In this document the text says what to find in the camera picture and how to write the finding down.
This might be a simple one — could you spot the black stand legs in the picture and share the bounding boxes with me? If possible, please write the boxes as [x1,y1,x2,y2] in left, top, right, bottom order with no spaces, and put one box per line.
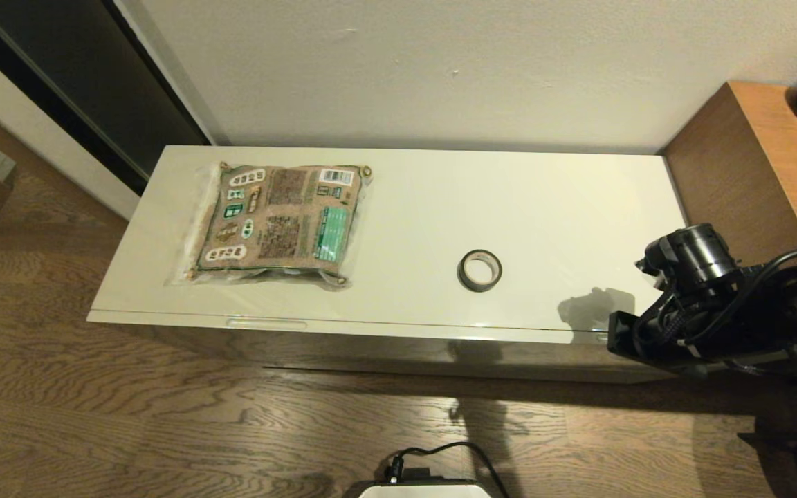
[736,379,797,498]

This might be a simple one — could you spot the white glossy cabinet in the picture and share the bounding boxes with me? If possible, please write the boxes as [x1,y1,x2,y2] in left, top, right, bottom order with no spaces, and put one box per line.
[87,145,690,385]

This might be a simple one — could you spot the white cabinet drawer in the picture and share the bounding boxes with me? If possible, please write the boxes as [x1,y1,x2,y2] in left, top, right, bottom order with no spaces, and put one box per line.
[87,310,683,385]

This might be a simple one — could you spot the brown wooden side cabinet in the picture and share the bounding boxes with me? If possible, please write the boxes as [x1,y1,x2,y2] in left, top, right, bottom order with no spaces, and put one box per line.
[661,81,797,267]

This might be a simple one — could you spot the white black robot base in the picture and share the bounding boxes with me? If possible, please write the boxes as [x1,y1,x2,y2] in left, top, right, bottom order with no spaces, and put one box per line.
[356,468,497,498]

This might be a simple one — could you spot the brown green printed food bag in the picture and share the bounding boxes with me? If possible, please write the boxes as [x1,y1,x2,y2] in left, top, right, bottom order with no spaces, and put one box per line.
[165,163,374,290]

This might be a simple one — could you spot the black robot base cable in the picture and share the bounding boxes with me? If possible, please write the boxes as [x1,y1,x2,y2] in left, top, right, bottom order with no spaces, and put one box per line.
[382,442,510,498]

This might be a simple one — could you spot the dark sliding door panel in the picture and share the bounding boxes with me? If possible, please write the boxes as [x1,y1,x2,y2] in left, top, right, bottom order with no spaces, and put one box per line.
[0,0,214,199]

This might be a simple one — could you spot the dark adhesive tape roll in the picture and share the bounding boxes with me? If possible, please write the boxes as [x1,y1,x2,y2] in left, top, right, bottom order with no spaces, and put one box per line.
[457,250,502,293]

